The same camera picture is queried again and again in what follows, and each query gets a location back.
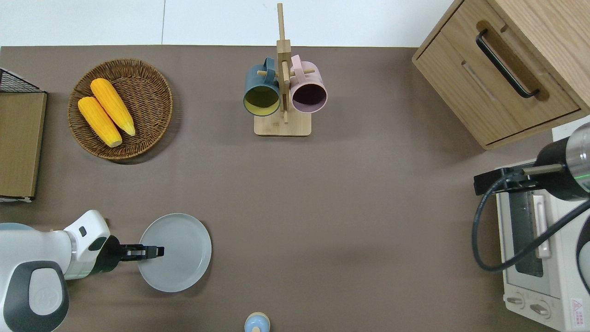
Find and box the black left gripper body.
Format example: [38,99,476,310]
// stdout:
[94,235,124,273]

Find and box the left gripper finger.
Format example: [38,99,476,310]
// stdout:
[121,244,165,261]

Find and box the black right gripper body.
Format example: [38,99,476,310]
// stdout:
[534,137,576,202]

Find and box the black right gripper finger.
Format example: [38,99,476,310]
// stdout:
[474,164,565,196]

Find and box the gray plate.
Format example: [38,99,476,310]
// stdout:
[138,213,212,293]

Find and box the white toaster oven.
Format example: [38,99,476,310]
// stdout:
[496,159,590,332]

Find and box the wooden drawer cabinet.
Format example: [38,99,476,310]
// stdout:
[412,0,590,151]

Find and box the blue dome call bell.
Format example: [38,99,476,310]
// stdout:
[244,312,271,332]

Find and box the yellow corn cob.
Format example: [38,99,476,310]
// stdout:
[77,96,123,148]
[90,78,136,137]

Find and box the wooden shelf board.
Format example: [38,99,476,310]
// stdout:
[0,91,47,200]

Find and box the round wicker basket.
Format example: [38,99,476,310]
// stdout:
[68,58,174,161]

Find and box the brown table mat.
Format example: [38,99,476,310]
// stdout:
[0,45,590,332]

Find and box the wooden mug tree stand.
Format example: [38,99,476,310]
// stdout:
[254,3,316,137]

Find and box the teal mug yellow inside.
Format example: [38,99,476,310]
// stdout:
[243,57,281,117]

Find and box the pink mug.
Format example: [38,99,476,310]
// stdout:
[289,54,328,114]

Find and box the thick black gripper cable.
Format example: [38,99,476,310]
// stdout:
[472,174,590,273]

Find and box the black cabinet handle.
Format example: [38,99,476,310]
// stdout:
[476,29,540,99]

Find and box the grid fabric wire storage box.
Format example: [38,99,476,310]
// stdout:
[0,68,48,203]

